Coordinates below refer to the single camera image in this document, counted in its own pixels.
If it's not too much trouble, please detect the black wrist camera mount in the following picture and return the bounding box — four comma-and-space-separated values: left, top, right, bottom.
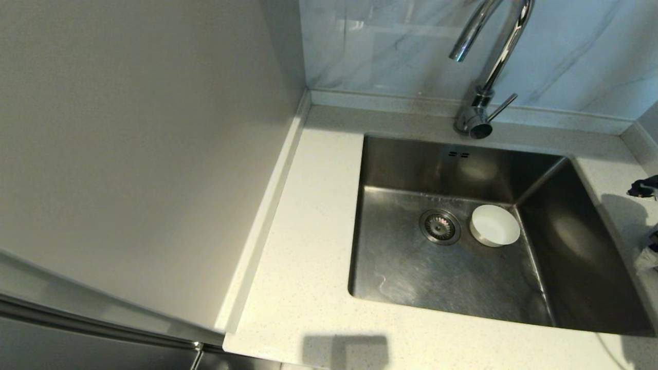
627, 175, 658, 201

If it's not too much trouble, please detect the stainless steel sink basin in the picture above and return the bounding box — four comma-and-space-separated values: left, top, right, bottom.
348, 134, 656, 338

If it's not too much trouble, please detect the tall grey cabinet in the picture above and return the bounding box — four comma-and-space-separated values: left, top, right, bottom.
0, 0, 312, 355

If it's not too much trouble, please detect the chrome faucet lever handle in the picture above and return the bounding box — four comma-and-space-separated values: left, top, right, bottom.
486, 93, 518, 123

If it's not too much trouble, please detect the white plastic bowl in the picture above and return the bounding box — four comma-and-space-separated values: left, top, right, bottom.
469, 205, 521, 248

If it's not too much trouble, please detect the chrome gooseneck faucet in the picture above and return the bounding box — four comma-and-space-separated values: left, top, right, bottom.
448, 0, 535, 139

